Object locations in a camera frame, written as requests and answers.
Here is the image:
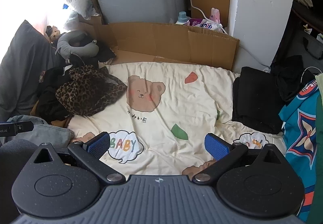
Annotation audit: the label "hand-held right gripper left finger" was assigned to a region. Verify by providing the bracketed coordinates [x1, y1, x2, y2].
[34, 132, 126, 185]

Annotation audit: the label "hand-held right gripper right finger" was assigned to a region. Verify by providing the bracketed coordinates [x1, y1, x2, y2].
[192, 133, 281, 185]

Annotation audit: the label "leopard print skirt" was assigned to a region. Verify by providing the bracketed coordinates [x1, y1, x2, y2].
[56, 65, 128, 116]

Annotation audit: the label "pile of black clothes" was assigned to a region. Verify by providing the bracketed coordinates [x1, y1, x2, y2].
[38, 66, 73, 123]

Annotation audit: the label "black crumpled clothes heap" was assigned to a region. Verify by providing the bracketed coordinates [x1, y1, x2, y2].
[271, 55, 322, 102]

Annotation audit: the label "dark grey cloth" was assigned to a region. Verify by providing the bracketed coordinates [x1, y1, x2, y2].
[0, 139, 41, 217]

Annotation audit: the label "grey denim jeans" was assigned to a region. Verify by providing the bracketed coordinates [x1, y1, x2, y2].
[0, 115, 75, 146]

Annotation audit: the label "folded black garment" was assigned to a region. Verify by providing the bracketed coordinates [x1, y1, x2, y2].
[232, 66, 285, 135]

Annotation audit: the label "cream bear printed blanket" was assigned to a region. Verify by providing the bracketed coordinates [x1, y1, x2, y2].
[67, 62, 287, 176]

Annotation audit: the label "dark grey cushion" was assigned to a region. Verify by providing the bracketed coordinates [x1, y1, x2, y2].
[0, 20, 60, 116]

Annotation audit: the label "teal printed cloth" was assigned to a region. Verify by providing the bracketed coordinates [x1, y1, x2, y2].
[279, 83, 320, 222]

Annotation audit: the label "crumpled black garment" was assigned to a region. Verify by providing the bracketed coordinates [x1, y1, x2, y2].
[68, 40, 116, 68]

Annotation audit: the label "grey neck pillow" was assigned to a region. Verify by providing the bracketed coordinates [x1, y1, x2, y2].
[55, 30, 99, 59]

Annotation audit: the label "small brown teddy bear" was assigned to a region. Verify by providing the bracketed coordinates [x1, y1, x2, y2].
[45, 26, 61, 43]

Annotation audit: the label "flat brown cardboard sheet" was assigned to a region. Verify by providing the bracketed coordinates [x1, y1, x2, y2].
[93, 21, 240, 71]

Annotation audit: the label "purple white refill packet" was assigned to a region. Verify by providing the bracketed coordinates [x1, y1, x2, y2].
[188, 18, 224, 33]

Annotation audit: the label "clear plastic bag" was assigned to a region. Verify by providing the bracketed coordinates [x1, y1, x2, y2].
[63, 9, 101, 31]

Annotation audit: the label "pink bottle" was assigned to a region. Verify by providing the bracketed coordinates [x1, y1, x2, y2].
[211, 7, 221, 24]

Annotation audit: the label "black bag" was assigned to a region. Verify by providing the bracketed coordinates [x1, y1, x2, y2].
[301, 35, 323, 59]

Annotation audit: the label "white cable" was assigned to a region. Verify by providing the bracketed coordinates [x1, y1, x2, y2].
[187, 0, 229, 34]

